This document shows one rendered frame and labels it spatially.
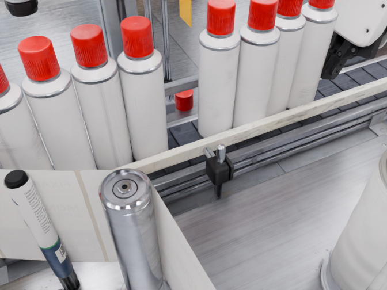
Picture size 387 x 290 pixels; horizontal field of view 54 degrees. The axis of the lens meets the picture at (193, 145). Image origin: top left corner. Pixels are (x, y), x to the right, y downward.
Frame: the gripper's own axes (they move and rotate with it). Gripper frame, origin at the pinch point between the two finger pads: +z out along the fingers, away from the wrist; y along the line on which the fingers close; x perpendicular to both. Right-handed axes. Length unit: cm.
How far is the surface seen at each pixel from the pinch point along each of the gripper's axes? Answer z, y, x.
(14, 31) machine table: 25, -55, -37
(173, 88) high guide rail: 7.2, -3.4, -24.3
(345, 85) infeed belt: 3.9, -0.9, 7.9
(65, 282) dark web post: 19.1, 15.1, -41.5
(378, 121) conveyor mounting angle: 6.9, 5.7, 12.0
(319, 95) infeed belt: 5.9, -0.7, 2.3
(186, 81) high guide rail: 6.1, -3.7, -22.3
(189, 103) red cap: 15.7, -12.0, -14.3
